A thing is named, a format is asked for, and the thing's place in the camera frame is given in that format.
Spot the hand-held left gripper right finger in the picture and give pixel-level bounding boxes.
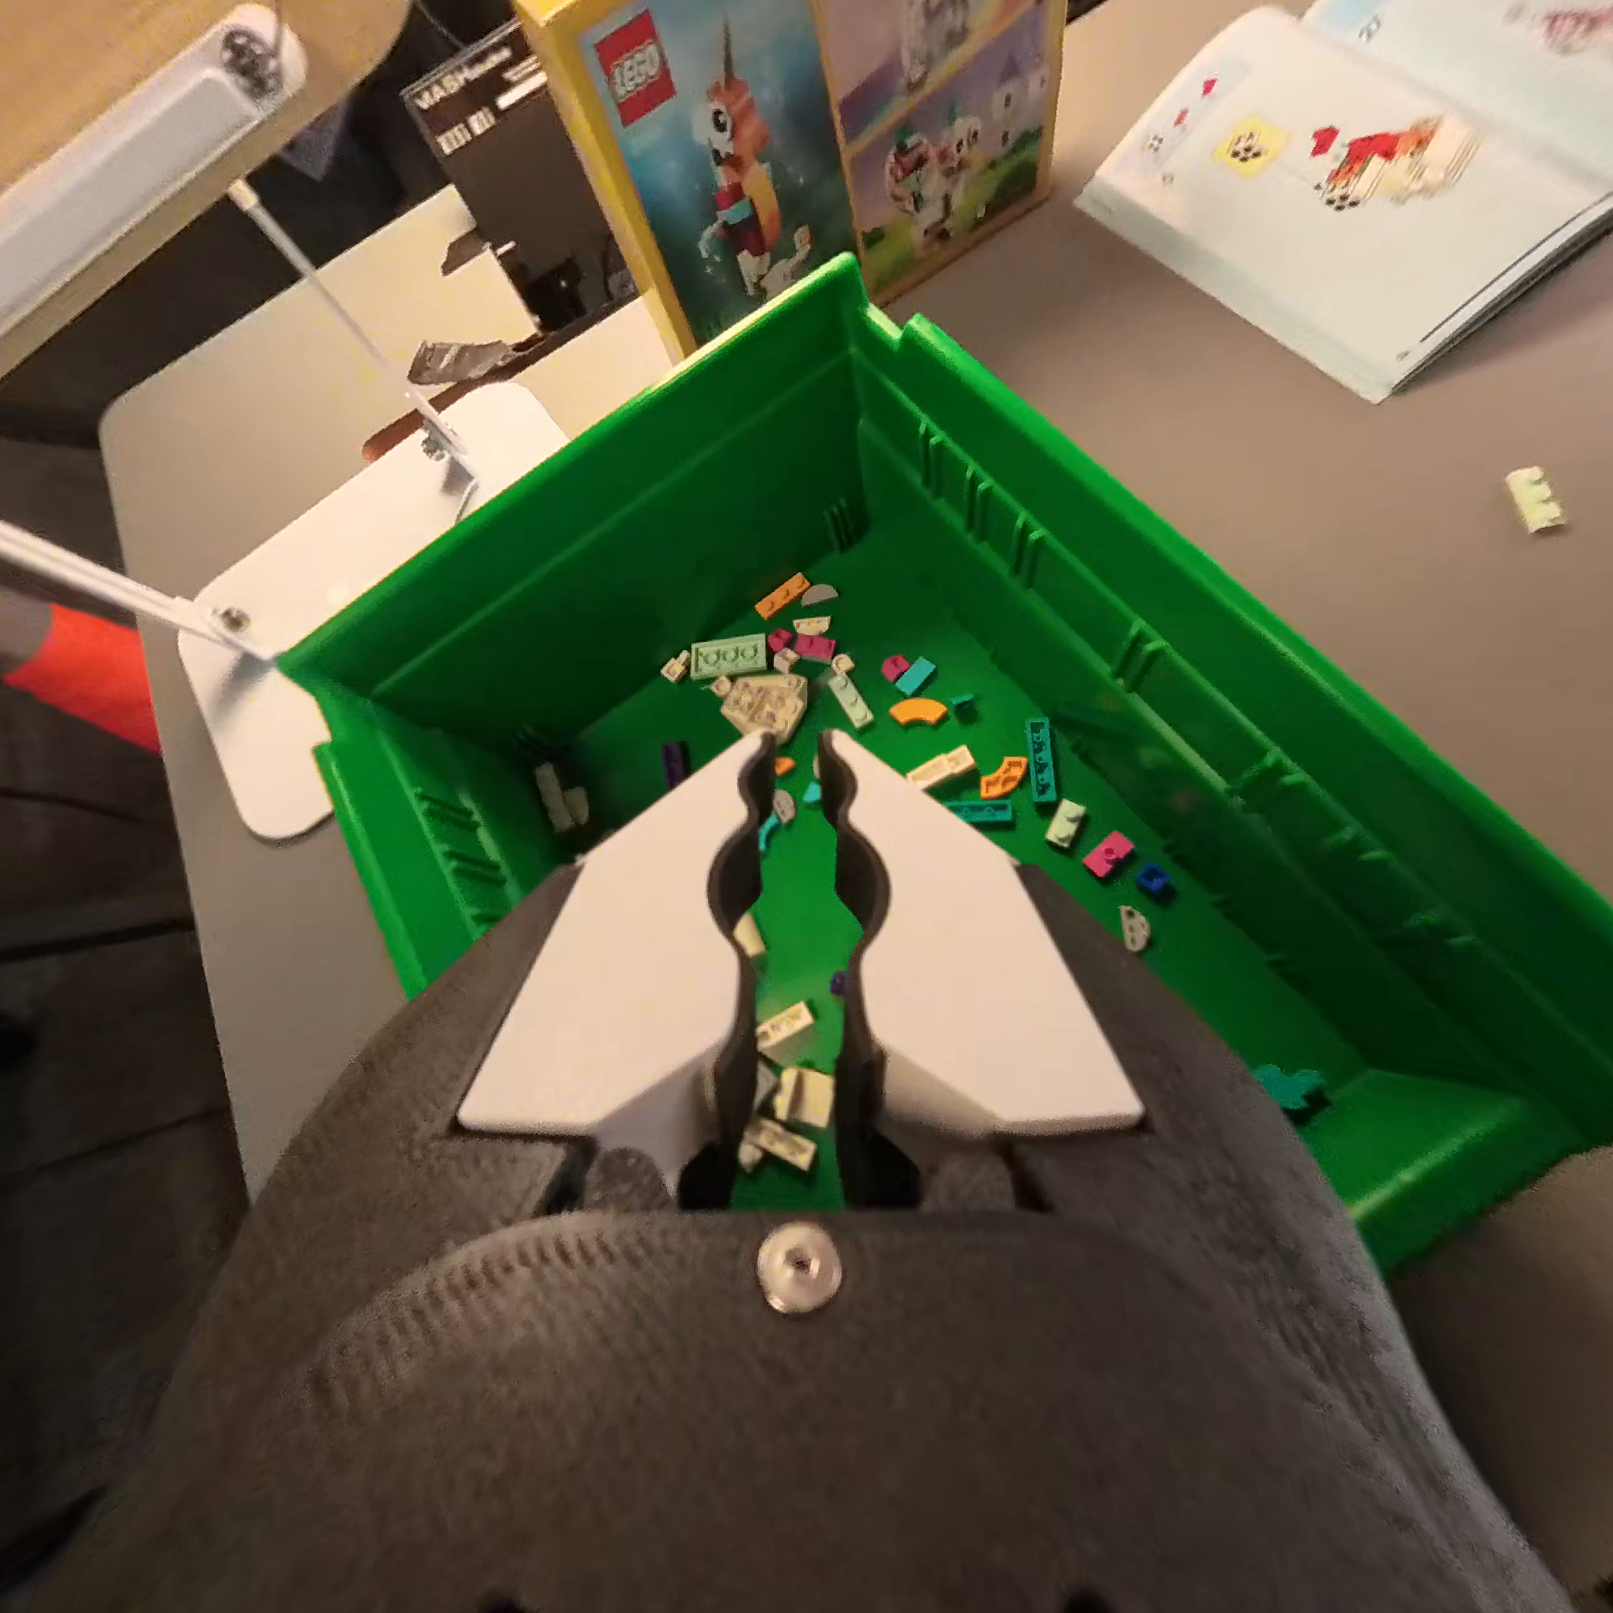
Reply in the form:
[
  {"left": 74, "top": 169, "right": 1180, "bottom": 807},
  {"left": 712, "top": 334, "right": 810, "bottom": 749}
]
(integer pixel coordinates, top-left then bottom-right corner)
[{"left": 815, "top": 728, "right": 1148, "bottom": 1173}]

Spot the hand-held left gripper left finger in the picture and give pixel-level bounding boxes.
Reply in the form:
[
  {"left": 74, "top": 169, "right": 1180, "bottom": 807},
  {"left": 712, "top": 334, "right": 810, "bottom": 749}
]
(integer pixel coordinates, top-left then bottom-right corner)
[{"left": 456, "top": 732, "right": 775, "bottom": 1193}]

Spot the pile of small lego pieces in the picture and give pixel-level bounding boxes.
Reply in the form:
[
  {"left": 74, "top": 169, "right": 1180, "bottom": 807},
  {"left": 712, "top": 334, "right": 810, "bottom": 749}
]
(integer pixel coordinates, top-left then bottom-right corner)
[{"left": 529, "top": 570, "right": 1186, "bottom": 1173}]

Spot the green plastic bin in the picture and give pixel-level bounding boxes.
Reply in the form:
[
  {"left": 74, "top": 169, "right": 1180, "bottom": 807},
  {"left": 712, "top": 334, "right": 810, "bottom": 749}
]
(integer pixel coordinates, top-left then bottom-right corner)
[{"left": 276, "top": 252, "right": 1613, "bottom": 1275}]

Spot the yellow lego box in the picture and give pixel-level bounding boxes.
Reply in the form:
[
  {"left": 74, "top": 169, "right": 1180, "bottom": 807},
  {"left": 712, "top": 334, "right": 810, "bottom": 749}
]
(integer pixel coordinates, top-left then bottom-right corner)
[{"left": 510, "top": 0, "right": 1069, "bottom": 361}]

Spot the orange red object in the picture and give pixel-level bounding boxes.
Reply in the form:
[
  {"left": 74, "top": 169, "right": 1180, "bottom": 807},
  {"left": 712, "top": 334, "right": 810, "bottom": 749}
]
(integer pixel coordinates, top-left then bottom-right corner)
[{"left": 0, "top": 603, "right": 163, "bottom": 755}]

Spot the crumpled silver wrapper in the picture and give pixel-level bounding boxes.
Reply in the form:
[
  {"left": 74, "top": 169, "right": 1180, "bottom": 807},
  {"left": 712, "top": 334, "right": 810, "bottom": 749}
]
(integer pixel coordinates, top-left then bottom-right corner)
[{"left": 405, "top": 338, "right": 510, "bottom": 388}]

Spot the black box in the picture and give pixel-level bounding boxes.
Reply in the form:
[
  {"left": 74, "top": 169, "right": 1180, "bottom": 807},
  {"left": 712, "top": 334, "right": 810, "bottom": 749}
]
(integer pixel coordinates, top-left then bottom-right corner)
[{"left": 401, "top": 50, "right": 637, "bottom": 336}]

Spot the light blue open instruction booklet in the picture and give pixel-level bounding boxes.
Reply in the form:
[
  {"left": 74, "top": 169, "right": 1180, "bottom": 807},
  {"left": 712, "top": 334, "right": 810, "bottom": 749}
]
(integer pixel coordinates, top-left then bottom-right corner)
[{"left": 1073, "top": 0, "right": 1613, "bottom": 405}]

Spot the beige wooden board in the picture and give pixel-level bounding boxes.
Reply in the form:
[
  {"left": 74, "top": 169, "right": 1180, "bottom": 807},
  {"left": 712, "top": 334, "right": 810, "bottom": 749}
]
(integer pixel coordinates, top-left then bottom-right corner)
[{"left": 0, "top": 0, "right": 416, "bottom": 204}]

